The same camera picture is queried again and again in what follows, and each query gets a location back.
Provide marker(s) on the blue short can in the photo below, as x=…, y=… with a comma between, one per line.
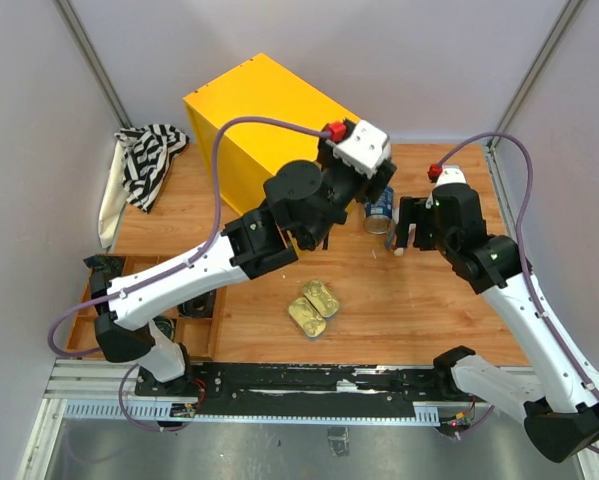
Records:
x=379, y=214

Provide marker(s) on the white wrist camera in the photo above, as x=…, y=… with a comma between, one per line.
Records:
x=440, y=175
x=366, y=149

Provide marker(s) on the tall can orange label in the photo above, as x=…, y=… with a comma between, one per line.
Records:
x=395, y=240

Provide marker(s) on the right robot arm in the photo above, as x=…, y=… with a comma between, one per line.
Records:
x=558, y=406

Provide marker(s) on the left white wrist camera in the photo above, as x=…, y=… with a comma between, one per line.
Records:
x=366, y=149

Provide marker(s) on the striped black white cloth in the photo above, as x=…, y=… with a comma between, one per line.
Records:
x=148, y=153

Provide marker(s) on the gold sardine tin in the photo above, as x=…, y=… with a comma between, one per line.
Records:
x=307, y=318
x=321, y=298

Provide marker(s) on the cream canvas bag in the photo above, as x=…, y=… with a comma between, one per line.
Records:
x=114, y=199

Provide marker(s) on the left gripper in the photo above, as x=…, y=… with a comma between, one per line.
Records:
x=370, y=190

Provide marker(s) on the gold sardine tin lower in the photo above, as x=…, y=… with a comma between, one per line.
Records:
x=307, y=318

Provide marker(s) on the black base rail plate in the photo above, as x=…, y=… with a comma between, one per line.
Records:
x=305, y=390

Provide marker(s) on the dark patterned rolled cloth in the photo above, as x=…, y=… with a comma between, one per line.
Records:
x=110, y=265

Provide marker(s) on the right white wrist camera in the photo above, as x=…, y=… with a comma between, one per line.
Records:
x=440, y=175

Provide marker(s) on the gold sardine tin upper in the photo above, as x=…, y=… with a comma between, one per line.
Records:
x=321, y=298

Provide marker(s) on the wooden compartment tray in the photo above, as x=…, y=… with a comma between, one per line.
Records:
x=195, y=323

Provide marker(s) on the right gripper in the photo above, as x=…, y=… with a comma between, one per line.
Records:
x=413, y=210

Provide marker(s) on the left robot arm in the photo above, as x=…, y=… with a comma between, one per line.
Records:
x=302, y=202

